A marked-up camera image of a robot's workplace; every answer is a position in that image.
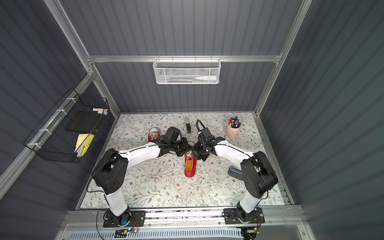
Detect yellow notepad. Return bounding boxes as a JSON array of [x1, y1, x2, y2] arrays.
[[75, 134, 94, 158]]

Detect pink pen cup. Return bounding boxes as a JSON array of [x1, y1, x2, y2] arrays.
[[225, 124, 240, 139]]

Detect white wire mesh basket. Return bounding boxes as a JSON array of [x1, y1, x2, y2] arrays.
[[153, 59, 222, 85]]

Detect pink sticky notes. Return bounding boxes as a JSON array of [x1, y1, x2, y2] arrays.
[[93, 108, 108, 115]]

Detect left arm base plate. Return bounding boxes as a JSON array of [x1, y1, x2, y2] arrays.
[[103, 210, 146, 228]]

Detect grey rectangular box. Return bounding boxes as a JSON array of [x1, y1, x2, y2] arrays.
[[228, 166, 244, 181]]

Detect black notebook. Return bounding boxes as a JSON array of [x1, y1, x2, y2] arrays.
[[65, 111, 106, 134]]

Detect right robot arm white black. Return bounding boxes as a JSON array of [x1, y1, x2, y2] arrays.
[[192, 128, 278, 223]]

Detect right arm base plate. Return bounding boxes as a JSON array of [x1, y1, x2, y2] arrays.
[[222, 208, 265, 225]]

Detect red canvas sneaker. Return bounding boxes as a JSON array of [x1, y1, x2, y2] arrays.
[[148, 127, 161, 143], [185, 151, 197, 178]]

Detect aluminium mounting rail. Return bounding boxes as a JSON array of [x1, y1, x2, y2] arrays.
[[62, 205, 304, 229]]

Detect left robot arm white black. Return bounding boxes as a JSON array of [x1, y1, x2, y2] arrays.
[[92, 127, 192, 217]]

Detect black wire wall basket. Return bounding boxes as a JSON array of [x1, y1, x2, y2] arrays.
[[24, 89, 110, 163]]

